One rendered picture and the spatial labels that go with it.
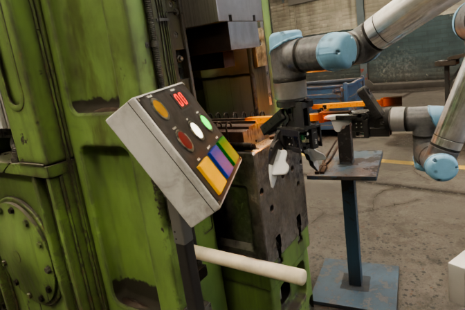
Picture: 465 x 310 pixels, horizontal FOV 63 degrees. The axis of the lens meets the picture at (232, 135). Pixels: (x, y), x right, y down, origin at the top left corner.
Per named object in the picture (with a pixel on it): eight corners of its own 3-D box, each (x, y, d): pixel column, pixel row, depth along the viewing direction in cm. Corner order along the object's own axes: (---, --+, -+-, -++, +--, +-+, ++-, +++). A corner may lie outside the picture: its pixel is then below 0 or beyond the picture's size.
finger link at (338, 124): (322, 133, 128) (350, 132, 123) (320, 116, 127) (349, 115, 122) (325, 131, 131) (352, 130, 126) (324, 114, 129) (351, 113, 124)
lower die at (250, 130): (270, 135, 153) (268, 115, 151) (244, 149, 137) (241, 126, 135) (192, 135, 177) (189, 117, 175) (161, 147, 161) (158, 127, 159)
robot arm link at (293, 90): (266, 84, 88) (292, 78, 92) (268, 103, 89) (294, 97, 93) (288, 83, 82) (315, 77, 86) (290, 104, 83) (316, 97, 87)
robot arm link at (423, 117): (445, 136, 107) (445, 107, 105) (404, 136, 113) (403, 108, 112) (448, 130, 113) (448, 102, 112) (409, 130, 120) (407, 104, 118)
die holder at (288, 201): (308, 223, 170) (299, 127, 161) (268, 268, 140) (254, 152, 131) (210, 209, 202) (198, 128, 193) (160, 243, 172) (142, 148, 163)
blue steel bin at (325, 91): (368, 124, 552) (365, 74, 537) (350, 138, 490) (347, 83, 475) (294, 124, 622) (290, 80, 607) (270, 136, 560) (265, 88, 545)
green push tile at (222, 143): (239, 156, 105) (223, 135, 104) (235, 164, 97) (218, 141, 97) (234, 160, 105) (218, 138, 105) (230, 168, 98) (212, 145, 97)
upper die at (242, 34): (260, 46, 146) (257, 21, 144) (231, 50, 130) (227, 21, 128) (179, 58, 169) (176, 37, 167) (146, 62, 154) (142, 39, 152)
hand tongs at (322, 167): (335, 140, 225) (335, 138, 225) (342, 140, 224) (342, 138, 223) (315, 174, 172) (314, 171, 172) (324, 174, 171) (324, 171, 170)
